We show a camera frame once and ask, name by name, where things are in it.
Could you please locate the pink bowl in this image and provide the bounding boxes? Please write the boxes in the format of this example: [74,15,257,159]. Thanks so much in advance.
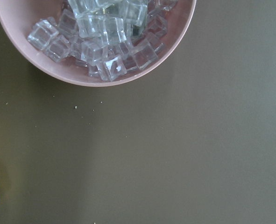
[0,0,196,87]

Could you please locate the clear ice cubes pile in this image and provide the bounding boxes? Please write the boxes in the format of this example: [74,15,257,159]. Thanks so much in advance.
[27,0,177,82]

